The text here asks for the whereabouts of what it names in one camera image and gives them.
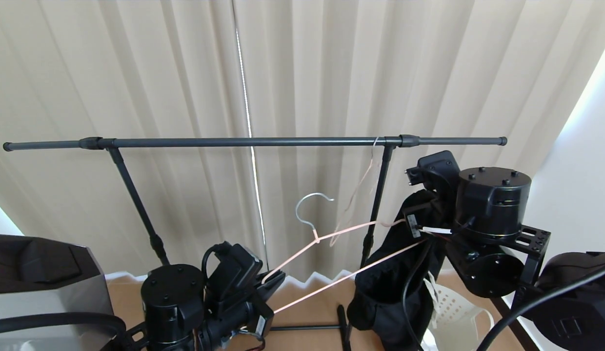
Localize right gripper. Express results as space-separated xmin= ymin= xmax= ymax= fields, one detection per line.
xmin=403 ymin=197 xmax=459 ymax=239

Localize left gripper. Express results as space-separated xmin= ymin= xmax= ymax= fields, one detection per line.
xmin=200 ymin=292 xmax=275 ymax=351

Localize black shorts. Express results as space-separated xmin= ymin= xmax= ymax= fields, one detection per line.
xmin=346 ymin=190 xmax=447 ymax=351

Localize pink clothes hanger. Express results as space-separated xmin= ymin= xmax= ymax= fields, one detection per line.
xmin=329 ymin=136 xmax=383 ymax=247
xmin=261 ymin=193 xmax=427 ymax=315

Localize white laundry basket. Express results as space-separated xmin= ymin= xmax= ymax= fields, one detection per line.
xmin=422 ymin=273 xmax=496 ymax=351

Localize black clothes rack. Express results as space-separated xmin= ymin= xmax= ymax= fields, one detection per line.
xmin=2 ymin=135 xmax=508 ymax=351

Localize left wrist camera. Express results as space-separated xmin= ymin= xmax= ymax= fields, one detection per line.
xmin=201 ymin=241 xmax=264 ymax=317

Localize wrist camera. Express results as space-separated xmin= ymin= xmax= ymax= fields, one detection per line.
xmin=406 ymin=150 xmax=461 ymax=195
xmin=201 ymin=241 xmax=264 ymax=317

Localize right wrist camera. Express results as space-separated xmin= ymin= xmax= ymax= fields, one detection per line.
xmin=406 ymin=150 xmax=461 ymax=195

